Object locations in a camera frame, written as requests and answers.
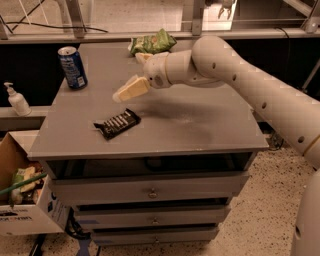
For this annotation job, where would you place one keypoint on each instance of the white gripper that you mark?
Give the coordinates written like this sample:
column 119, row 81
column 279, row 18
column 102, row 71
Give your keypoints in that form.
column 156, row 72

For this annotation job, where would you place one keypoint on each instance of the blue pepsi can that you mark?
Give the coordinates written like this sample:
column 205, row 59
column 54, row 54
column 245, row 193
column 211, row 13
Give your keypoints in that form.
column 72, row 66

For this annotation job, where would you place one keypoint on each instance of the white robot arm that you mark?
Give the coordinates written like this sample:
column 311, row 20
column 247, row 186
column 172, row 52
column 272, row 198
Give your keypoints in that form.
column 294, row 115

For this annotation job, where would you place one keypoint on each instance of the green chip bag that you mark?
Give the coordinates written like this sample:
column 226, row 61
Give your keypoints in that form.
column 152, row 44

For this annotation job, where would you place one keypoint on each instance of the black candy bar wrapper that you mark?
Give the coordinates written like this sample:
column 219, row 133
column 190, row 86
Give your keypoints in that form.
column 118, row 124

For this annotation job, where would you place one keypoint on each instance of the grey drawer cabinet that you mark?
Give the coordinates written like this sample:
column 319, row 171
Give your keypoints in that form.
column 183, row 130

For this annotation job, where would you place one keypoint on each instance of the white pump bottle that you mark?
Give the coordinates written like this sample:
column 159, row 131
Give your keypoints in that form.
column 17, row 101

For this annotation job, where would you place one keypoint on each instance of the top grey drawer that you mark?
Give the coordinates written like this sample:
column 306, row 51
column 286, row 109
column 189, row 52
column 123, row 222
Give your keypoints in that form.
column 135, row 189

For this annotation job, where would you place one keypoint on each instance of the grey drawer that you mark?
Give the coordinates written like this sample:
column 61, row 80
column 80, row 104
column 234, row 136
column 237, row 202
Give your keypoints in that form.
column 149, row 217
column 162, row 235
column 135, row 189

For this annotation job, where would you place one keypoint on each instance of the middle grey drawer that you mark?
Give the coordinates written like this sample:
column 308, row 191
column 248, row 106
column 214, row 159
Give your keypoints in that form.
column 149, row 217

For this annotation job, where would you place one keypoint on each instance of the bottom grey drawer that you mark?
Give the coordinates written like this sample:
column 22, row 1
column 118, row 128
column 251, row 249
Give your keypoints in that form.
column 162, row 235

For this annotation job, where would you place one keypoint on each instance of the white cardboard box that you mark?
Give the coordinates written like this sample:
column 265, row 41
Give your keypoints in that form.
column 32, row 208

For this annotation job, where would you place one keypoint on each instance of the green stick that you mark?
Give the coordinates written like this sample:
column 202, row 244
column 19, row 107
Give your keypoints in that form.
column 22, row 183

